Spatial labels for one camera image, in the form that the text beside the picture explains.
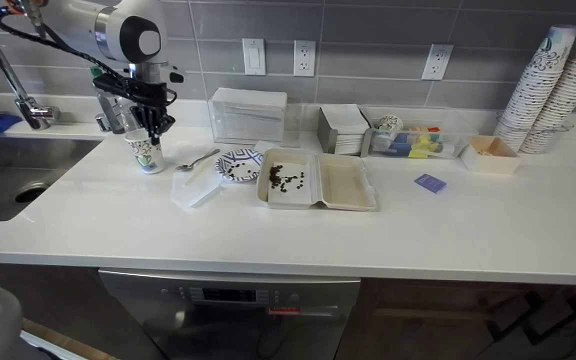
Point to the white middle wall outlet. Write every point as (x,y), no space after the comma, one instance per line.
(305,57)

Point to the stainless steel dishwasher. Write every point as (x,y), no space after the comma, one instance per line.
(237,317)

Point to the right stack of paper cups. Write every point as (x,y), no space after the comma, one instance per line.
(557,117)

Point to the purple packet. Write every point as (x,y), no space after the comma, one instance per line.
(430,182)

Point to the clear glass soap dispenser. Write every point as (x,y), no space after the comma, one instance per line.
(116,114)

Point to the stack of paper cups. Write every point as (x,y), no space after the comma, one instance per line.
(535,84)
(557,117)

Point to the metal napkin holder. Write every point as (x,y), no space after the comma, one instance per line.
(340,129)

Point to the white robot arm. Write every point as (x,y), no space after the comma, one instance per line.
(122,39)

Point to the open beige takeout container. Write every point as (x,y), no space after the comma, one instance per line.
(301,179)

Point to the chrome kitchen faucet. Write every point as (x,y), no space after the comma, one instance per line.
(35,114)

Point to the clear tray with packets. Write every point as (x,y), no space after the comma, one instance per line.
(394,134)

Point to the dark cabinet door with handles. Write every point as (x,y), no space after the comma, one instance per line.
(461,321)

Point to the white light switch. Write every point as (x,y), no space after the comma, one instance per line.
(254,54)

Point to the blue patterned paper plate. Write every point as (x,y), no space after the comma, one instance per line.
(240,165)

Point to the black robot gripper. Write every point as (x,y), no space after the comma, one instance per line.
(148,101)

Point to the white patterned paper cup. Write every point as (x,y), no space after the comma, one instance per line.
(147,155)

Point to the small beige cardboard box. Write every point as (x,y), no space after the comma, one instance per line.
(489,155)

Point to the white napkin stack box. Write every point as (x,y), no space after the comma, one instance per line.
(246,114)

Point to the white right wall outlet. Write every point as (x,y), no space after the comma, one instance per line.
(437,62)

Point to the metal spoon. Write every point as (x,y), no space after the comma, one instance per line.
(188,167)

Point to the white wall outlet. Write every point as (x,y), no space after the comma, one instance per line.
(305,57)
(437,62)

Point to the stainless steel sink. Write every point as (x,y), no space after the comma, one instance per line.
(29,167)

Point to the left stack of paper cups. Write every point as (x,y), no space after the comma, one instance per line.
(535,84)

